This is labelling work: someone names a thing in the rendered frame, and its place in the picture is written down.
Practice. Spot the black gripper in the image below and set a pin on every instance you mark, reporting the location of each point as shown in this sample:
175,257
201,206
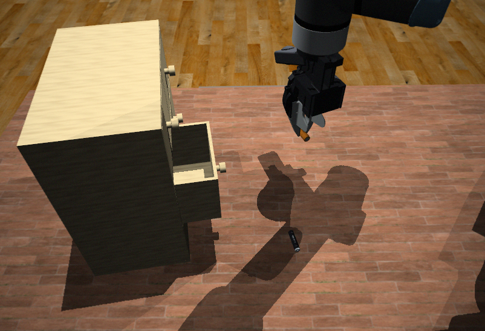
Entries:
320,91

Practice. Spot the orange aa battery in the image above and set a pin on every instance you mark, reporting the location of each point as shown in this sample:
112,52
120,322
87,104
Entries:
304,136

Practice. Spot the black battery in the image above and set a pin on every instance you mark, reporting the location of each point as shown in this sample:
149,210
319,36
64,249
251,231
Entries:
294,241

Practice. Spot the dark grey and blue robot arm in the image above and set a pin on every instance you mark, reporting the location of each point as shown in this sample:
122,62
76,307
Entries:
323,24

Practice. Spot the wooden chest of drawers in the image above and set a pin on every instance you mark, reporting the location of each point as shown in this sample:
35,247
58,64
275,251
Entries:
93,140

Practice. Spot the beige wooden drawer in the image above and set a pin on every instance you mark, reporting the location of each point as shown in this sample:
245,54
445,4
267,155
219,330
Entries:
172,111
167,125
165,71

